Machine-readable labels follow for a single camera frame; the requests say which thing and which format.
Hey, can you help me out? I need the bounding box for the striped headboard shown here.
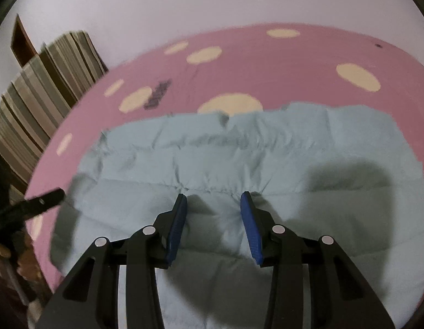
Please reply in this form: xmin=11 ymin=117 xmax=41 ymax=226
xmin=0 ymin=31 xmax=108 ymax=194

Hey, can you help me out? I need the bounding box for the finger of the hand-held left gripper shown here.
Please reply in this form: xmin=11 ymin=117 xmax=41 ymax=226
xmin=21 ymin=188 xmax=66 ymax=217

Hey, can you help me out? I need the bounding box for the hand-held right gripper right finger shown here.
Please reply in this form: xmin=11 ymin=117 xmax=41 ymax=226
xmin=240 ymin=191 xmax=394 ymax=329

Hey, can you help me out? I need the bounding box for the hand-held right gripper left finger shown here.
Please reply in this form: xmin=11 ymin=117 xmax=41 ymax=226
xmin=37 ymin=194 xmax=188 ymax=329

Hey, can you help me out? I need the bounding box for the pink dotted bed sheet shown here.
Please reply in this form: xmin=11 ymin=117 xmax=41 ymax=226
xmin=25 ymin=22 xmax=424 ymax=292

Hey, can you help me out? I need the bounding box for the brown wooden door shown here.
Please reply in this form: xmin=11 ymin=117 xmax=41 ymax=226
xmin=11 ymin=14 xmax=40 ymax=68

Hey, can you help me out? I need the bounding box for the light blue puffer jacket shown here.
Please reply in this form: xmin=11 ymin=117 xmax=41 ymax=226
xmin=49 ymin=101 xmax=424 ymax=329

